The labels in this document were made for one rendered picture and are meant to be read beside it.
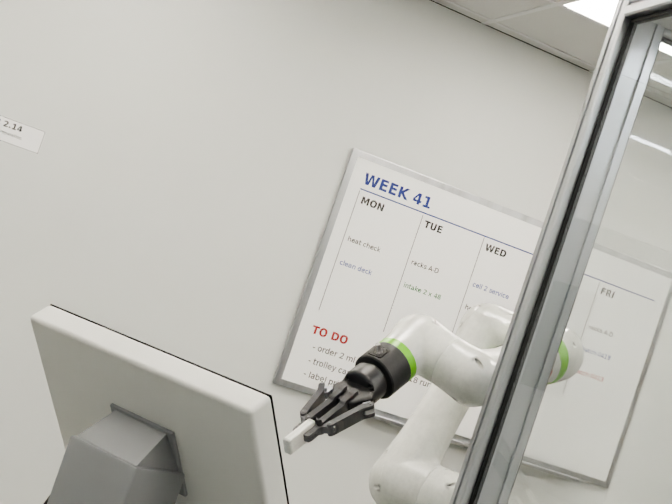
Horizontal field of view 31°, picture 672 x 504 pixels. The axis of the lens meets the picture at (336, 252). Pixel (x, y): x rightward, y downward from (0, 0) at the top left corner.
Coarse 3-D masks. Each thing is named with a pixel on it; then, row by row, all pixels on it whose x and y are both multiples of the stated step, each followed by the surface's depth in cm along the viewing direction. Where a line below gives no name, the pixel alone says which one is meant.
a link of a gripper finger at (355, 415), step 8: (360, 408) 214; (368, 408) 214; (344, 416) 212; (352, 416) 213; (360, 416) 214; (368, 416) 215; (328, 424) 210; (336, 424) 211; (344, 424) 212; (352, 424) 213; (336, 432) 212
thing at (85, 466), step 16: (80, 448) 194; (96, 448) 192; (64, 464) 195; (80, 464) 193; (96, 464) 191; (112, 464) 189; (128, 464) 187; (64, 480) 194; (80, 480) 192; (96, 480) 190; (112, 480) 188; (128, 480) 186; (144, 480) 188; (160, 480) 191; (176, 480) 194; (64, 496) 193; (80, 496) 191; (96, 496) 189; (112, 496) 188; (128, 496) 186; (144, 496) 189; (160, 496) 192; (176, 496) 195
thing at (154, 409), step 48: (48, 336) 205; (96, 336) 198; (48, 384) 213; (96, 384) 201; (144, 384) 191; (192, 384) 183; (240, 384) 182; (96, 432) 196; (144, 432) 194; (192, 432) 188; (240, 432) 179; (192, 480) 195; (240, 480) 185
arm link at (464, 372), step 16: (448, 352) 225; (464, 352) 224; (480, 352) 225; (496, 352) 231; (448, 368) 224; (464, 368) 222; (480, 368) 222; (448, 384) 224; (464, 384) 222; (480, 384) 221; (464, 400) 223; (480, 400) 223
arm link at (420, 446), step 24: (480, 312) 267; (504, 312) 267; (480, 336) 264; (504, 336) 264; (432, 384) 262; (432, 408) 257; (456, 408) 258; (408, 432) 255; (432, 432) 254; (384, 456) 253; (408, 456) 251; (432, 456) 253; (384, 480) 249; (408, 480) 247
